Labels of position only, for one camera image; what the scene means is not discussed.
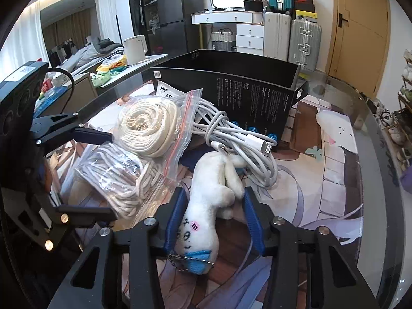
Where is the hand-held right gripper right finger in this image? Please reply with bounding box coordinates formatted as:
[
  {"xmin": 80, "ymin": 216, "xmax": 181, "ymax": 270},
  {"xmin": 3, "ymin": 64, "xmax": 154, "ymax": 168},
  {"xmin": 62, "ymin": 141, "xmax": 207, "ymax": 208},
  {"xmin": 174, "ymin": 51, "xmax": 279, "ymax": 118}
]
[{"xmin": 243, "ymin": 187, "xmax": 381, "ymax": 309}]

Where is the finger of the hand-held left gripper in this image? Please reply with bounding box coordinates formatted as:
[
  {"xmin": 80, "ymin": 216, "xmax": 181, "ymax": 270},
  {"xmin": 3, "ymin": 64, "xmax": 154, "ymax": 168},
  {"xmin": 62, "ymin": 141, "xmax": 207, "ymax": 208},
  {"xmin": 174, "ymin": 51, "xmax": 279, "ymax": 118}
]
[
  {"xmin": 53, "ymin": 204, "xmax": 118, "ymax": 230},
  {"xmin": 30, "ymin": 112, "xmax": 114, "ymax": 144}
]

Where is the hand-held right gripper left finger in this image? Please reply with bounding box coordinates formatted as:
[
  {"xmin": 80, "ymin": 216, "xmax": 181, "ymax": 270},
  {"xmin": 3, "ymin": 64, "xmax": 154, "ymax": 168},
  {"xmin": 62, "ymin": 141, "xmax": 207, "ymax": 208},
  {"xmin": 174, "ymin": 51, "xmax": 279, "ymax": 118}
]
[{"xmin": 48, "ymin": 187, "xmax": 190, "ymax": 309}]

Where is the white plush toy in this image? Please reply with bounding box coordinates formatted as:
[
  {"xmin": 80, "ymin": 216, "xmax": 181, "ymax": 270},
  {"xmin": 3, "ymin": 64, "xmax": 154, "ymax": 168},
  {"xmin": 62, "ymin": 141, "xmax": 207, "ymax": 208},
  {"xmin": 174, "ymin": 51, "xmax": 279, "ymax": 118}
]
[{"xmin": 174, "ymin": 152, "xmax": 246, "ymax": 276}]

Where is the bagged thin white cord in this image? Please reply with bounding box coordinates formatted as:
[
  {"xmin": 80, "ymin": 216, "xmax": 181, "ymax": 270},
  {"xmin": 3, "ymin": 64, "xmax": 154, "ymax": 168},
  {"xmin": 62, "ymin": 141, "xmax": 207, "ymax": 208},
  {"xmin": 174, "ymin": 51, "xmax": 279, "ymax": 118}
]
[{"xmin": 75, "ymin": 142, "xmax": 181, "ymax": 230}]

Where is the bagged thick cream rope coil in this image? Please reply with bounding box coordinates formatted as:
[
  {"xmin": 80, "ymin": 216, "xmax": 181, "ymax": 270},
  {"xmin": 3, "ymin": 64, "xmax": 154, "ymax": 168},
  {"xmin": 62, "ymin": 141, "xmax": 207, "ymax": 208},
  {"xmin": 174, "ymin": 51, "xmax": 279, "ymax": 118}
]
[{"xmin": 114, "ymin": 89, "xmax": 204, "ymax": 181}]

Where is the white medicine packet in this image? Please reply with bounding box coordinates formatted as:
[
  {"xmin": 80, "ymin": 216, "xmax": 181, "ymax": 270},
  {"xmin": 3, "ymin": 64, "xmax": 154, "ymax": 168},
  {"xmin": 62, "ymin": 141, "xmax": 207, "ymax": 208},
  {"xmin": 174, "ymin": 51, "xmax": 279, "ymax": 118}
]
[{"xmin": 156, "ymin": 82, "xmax": 188, "ymax": 101}]

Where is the white charging cable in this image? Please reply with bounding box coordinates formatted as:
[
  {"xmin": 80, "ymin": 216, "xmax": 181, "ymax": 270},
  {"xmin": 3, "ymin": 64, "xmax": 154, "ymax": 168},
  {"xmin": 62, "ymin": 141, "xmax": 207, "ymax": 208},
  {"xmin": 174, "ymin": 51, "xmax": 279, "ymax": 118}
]
[{"xmin": 190, "ymin": 98, "xmax": 279, "ymax": 187}]

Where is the black cardboard box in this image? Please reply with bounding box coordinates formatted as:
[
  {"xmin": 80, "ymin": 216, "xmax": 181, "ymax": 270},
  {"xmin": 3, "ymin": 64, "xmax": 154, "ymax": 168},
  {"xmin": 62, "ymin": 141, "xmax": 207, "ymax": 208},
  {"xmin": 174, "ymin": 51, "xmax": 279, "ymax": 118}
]
[{"xmin": 150, "ymin": 49, "xmax": 310, "ymax": 144}]

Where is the green plastic bag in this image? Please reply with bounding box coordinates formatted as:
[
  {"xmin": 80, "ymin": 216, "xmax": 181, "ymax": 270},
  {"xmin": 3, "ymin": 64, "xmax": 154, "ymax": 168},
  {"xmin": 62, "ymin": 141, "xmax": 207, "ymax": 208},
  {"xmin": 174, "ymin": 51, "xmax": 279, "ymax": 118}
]
[{"xmin": 92, "ymin": 67, "xmax": 129, "ymax": 88}]

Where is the yellow snack bag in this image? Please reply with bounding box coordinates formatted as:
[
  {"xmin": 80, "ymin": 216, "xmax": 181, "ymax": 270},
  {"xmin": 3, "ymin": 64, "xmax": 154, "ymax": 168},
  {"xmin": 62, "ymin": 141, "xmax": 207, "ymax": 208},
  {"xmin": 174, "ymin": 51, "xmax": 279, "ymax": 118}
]
[{"xmin": 97, "ymin": 55, "xmax": 128, "ymax": 72}]

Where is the printed cartoon table mat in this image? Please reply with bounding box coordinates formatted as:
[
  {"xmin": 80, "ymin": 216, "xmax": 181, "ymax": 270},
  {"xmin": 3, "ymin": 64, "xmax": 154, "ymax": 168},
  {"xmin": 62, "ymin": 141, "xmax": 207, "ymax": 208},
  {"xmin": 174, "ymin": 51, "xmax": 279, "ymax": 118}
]
[{"xmin": 48, "ymin": 82, "xmax": 365, "ymax": 309}]

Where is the white sideboard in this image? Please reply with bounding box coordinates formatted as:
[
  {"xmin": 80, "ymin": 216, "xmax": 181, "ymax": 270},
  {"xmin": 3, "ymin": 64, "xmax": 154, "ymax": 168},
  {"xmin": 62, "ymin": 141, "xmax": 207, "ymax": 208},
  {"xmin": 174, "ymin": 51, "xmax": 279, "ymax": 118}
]
[{"xmin": 97, "ymin": 53, "xmax": 170, "ymax": 88}]

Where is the grey clothes pile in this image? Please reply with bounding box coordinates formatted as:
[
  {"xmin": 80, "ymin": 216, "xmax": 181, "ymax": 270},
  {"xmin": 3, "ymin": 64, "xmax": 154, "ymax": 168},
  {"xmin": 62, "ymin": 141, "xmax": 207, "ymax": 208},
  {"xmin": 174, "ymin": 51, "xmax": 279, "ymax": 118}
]
[{"xmin": 56, "ymin": 37, "xmax": 125, "ymax": 71}]

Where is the white electric kettle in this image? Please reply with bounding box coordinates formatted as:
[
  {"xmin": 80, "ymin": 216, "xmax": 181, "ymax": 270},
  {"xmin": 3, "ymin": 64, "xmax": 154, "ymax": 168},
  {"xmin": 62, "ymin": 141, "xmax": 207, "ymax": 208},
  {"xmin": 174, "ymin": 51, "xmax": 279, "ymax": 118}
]
[{"xmin": 123, "ymin": 35, "xmax": 149, "ymax": 65}]

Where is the white curtain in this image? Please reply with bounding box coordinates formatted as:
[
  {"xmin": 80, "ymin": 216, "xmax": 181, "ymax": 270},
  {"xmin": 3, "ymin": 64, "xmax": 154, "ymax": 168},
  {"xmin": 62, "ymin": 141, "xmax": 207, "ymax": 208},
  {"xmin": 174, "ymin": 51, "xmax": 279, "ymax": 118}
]
[{"xmin": 97, "ymin": 0, "xmax": 128, "ymax": 44}]

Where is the dark glass cabinet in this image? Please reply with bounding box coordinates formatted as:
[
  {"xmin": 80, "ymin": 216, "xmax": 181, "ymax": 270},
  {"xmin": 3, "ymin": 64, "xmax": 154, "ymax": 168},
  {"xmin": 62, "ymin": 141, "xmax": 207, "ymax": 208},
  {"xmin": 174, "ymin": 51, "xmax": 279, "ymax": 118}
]
[{"xmin": 126, "ymin": 0, "xmax": 163, "ymax": 57}]

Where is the black refrigerator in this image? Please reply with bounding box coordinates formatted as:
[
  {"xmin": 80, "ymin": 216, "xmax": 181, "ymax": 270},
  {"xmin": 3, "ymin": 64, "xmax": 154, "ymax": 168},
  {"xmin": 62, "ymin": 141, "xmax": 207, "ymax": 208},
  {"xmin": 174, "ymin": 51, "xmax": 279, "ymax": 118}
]
[{"xmin": 156, "ymin": 0, "xmax": 205, "ymax": 56}]

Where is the purple box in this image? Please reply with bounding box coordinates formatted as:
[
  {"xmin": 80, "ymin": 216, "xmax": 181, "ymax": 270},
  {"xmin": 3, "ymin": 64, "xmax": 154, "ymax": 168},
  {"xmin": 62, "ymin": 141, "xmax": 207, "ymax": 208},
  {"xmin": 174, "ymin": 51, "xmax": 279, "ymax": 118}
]
[{"xmin": 399, "ymin": 167, "xmax": 412, "ymax": 188}]

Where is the grey white woven basket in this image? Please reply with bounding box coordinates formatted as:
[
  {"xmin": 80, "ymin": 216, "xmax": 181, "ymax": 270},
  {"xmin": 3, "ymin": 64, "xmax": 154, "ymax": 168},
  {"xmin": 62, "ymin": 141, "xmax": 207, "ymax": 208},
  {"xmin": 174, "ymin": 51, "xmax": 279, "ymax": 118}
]
[{"xmin": 211, "ymin": 30, "xmax": 237, "ymax": 52}]

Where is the shoe rack with sneakers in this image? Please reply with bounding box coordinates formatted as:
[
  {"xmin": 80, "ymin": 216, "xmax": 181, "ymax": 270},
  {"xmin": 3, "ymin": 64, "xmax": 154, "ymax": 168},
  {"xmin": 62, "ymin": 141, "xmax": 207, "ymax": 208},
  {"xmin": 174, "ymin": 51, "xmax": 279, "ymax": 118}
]
[{"xmin": 370, "ymin": 50, "xmax": 412, "ymax": 181}]

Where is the silver suitcase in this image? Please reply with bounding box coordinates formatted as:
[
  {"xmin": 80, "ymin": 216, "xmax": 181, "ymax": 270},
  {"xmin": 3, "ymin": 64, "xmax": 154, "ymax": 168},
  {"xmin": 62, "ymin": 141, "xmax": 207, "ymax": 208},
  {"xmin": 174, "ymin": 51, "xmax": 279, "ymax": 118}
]
[{"xmin": 288, "ymin": 18, "xmax": 323, "ymax": 72}]

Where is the white vanity desk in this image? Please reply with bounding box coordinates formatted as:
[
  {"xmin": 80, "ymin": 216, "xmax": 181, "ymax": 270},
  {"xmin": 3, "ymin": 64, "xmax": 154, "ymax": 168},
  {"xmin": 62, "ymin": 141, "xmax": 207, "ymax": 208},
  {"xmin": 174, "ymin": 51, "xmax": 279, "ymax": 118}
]
[{"xmin": 191, "ymin": 10, "xmax": 266, "ymax": 57}]

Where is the white suitcase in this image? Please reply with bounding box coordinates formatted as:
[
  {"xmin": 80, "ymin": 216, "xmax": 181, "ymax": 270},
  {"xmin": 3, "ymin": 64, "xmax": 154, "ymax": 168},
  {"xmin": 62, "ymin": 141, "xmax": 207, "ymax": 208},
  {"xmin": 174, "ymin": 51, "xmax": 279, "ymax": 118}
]
[{"xmin": 263, "ymin": 11, "xmax": 293, "ymax": 61}]

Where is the wooden door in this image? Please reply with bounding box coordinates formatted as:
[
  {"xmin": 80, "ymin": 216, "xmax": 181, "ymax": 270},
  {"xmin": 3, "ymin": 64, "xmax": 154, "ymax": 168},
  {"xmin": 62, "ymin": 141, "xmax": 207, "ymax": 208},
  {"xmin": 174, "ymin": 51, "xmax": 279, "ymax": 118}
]
[{"xmin": 327, "ymin": 0, "xmax": 392, "ymax": 99}]

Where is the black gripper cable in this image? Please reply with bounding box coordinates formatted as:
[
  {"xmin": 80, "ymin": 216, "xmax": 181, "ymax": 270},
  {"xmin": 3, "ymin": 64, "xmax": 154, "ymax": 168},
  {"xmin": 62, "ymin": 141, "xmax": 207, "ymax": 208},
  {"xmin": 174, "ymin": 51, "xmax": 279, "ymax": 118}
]
[{"xmin": 45, "ymin": 70, "xmax": 75, "ymax": 115}]

